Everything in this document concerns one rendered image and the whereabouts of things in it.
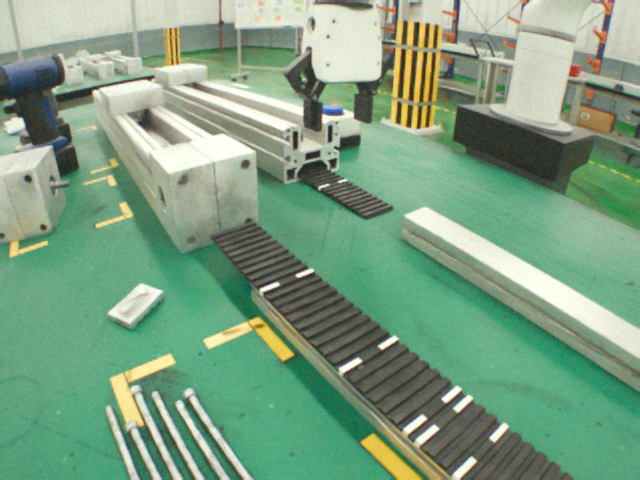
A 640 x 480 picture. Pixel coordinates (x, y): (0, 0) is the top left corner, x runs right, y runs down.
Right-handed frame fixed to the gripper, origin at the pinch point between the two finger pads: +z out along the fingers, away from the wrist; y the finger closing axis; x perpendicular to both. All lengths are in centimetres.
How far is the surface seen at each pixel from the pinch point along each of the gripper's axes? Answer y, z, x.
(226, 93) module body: 2.1, 2.9, 41.9
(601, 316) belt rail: 0.2, 7.7, -38.3
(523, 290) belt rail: -2.2, 8.1, -30.7
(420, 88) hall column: 260, 44, 195
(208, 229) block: -20.6, 8.6, -3.5
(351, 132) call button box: 14.2, 7.7, 13.4
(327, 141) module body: 2.4, 5.4, 5.4
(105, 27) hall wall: 152, -58, 1509
